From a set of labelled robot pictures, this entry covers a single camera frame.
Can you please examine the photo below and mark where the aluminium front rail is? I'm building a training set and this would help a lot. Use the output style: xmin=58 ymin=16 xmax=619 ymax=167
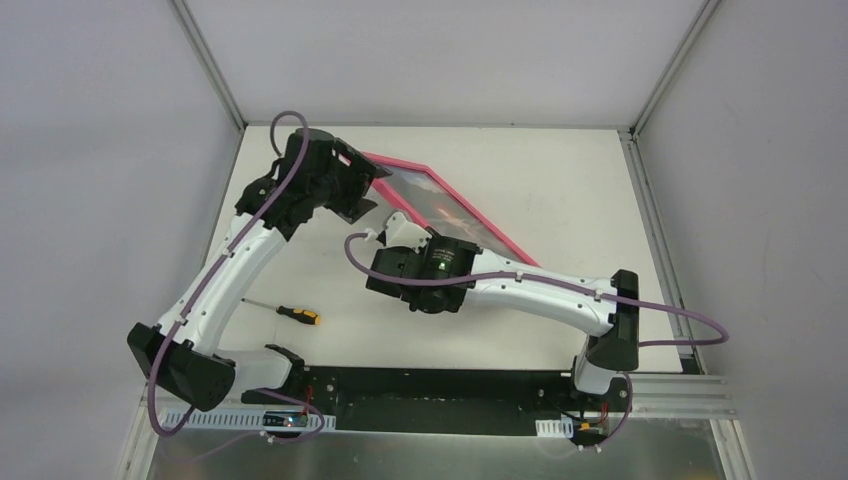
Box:
xmin=140 ymin=362 xmax=737 ymax=420

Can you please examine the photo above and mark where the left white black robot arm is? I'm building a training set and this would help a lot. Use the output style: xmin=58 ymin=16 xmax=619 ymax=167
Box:
xmin=127 ymin=128 xmax=390 ymax=412

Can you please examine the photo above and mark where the yellow black screwdriver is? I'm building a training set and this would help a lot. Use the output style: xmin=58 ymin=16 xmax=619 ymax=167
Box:
xmin=241 ymin=298 xmax=321 ymax=326

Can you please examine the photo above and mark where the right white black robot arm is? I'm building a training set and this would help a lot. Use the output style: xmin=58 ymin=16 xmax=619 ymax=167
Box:
xmin=355 ymin=234 xmax=640 ymax=410

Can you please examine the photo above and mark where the white cable duct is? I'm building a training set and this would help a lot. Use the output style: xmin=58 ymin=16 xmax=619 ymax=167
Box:
xmin=184 ymin=407 xmax=336 ymax=433
xmin=535 ymin=417 xmax=574 ymax=439

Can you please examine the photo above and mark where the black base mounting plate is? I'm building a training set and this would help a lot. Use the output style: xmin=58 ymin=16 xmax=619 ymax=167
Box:
xmin=277 ymin=366 xmax=630 ymax=437

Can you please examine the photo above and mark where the right white cable duct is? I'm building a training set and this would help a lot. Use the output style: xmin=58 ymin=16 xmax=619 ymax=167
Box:
xmin=535 ymin=417 xmax=574 ymax=439

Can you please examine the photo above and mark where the pink picture frame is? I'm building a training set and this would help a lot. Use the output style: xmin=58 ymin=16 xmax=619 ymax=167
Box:
xmin=367 ymin=153 xmax=538 ymax=266

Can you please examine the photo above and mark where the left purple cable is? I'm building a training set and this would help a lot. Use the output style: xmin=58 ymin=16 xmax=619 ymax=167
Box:
xmin=146 ymin=110 xmax=326 ymax=445

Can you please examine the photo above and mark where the left white cable duct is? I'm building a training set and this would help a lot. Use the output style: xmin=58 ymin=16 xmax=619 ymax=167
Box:
xmin=184 ymin=407 xmax=336 ymax=433

